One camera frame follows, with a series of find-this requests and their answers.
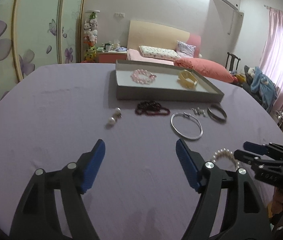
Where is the white pearl bracelet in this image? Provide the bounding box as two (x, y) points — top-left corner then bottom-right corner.
(210, 148), (240, 170)

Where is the dark metal cuff bracelet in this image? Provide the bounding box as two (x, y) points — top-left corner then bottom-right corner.
(207, 103), (228, 124)

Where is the thin silver bangle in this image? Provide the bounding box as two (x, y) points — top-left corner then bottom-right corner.
(170, 112), (203, 141)

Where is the cream yellow wristwatch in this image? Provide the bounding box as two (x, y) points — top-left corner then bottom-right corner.
(178, 70), (198, 89)

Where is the dark red bead necklace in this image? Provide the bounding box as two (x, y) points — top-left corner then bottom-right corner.
(134, 100), (171, 117)

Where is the pink bead bracelet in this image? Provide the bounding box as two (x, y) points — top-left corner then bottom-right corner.
(130, 68), (157, 85)

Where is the person's right hand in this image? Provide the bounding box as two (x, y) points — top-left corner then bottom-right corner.
(267, 187), (283, 218)

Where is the blue clothes pile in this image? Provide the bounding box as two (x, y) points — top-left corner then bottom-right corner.
(244, 66), (278, 112)

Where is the pearl earring cluster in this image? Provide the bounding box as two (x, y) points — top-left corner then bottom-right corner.
(191, 107), (206, 117)

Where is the folded coral duvet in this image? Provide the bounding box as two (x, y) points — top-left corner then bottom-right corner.
(174, 57), (236, 83)

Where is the dark wooden chair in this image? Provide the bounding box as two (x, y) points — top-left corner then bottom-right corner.
(225, 52), (241, 72)

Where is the purple table cloth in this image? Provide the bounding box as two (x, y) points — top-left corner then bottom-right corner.
(0, 64), (283, 239)

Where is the pearl stud earring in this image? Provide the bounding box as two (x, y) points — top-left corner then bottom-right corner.
(106, 117), (117, 129)
(114, 107), (122, 118)

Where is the small lilac pillow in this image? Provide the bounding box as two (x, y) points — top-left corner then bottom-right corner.
(176, 41), (196, 57)

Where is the grey shallow tray box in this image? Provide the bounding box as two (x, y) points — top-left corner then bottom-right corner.
(115, 60), (224, 102)

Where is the floral white pillow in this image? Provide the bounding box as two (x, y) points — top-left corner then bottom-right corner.
(139, 46), (180, 61)

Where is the white air conditioner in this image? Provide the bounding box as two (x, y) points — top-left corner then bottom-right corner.
(205, 0), (245, 68)

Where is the bed with pink sheet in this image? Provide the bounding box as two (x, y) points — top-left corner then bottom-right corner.
(127, 49), (174, 66)

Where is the beige pink headboard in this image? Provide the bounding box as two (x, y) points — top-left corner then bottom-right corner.
(127, 20), (201, 57)

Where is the pink beige nightstand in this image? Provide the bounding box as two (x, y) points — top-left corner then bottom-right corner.
(97, 51), (127, 63)

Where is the white mug on nightstand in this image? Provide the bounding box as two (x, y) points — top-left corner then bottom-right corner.
(105, 43), (112, 51)

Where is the floral sliding wardrobe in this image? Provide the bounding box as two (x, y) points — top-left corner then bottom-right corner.
(0, 0), (84, 101)

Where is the plush toy tower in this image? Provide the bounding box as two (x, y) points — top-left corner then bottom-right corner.
(83, 10), (100, 63)

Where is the white wall socket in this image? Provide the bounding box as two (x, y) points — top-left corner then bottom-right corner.
(114, 12), (125, 18)

